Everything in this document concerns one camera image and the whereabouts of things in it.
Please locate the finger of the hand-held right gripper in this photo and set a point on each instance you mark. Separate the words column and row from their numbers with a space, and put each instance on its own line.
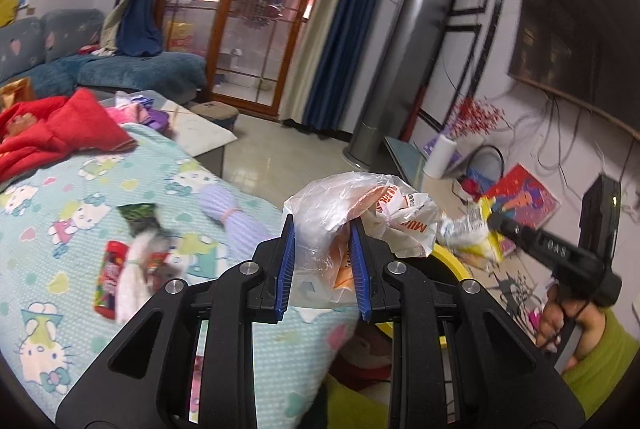
column 510, row 227

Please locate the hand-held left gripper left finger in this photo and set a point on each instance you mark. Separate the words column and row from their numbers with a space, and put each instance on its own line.
column 286, row 269

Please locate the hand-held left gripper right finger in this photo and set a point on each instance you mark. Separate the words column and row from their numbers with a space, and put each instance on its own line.
column 357, row 269

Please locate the yellow white snack wrapper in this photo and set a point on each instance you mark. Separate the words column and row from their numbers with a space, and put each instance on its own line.
column 470, row 229

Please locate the clear plastic bag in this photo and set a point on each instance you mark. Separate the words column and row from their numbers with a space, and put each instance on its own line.
column 325, row 209

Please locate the green black snack wrapper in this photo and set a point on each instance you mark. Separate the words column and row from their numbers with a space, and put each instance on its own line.
column 137, row 214

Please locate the red candy tube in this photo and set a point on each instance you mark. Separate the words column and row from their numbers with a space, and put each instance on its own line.
column 107, row 279

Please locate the person's right forearm green sleeve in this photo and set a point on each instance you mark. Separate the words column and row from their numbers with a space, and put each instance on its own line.
column 610, row 359

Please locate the person's right hand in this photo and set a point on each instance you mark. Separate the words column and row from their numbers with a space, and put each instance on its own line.
column 550, row 324

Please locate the colourful flat box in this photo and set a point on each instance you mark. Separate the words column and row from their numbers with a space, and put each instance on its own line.
column 530, row 199

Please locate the black round hoop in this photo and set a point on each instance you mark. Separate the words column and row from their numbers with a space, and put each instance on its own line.
column 500, row 156

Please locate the purple foam net sleeve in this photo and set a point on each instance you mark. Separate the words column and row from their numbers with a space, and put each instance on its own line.
column 225, row 204

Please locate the white paper towel roll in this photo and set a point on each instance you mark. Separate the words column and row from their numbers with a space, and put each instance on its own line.
column 439, row 156

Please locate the red berry branches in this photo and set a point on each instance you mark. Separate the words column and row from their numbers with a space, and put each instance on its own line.
column 475, row 119

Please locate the glass television stand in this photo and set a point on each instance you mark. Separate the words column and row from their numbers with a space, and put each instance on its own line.
column 405, row 154

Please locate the round grey stool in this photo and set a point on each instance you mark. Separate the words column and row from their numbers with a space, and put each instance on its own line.
column 215, row 113

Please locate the grey tower air conditioner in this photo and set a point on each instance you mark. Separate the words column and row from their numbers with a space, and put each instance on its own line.
column 400, row 59

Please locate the pink purple cloth pile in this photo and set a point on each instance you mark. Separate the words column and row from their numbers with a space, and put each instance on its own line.
column 135, row 111

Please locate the cartoon cat printed blanket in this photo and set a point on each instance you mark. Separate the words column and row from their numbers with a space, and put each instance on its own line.
column 75, row 189

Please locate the blue grey sofa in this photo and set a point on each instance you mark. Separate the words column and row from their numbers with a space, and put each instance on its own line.
column 140, row 71

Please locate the yellow cardboard box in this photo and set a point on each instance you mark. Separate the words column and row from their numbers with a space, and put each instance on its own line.
column 180, row 36

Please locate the red blanket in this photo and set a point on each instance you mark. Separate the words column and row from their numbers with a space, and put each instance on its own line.
column 65, row 129

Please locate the wooden glass sliding door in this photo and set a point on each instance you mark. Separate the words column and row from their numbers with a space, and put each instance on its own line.
column 250, row 9

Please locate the gold gift box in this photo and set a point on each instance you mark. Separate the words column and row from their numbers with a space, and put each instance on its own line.
column 15, row 94

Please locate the yellow cloth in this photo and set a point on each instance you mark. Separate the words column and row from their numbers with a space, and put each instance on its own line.
column 7, row 11

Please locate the wall television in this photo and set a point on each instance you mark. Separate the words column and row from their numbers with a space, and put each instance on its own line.
column 570, row 24

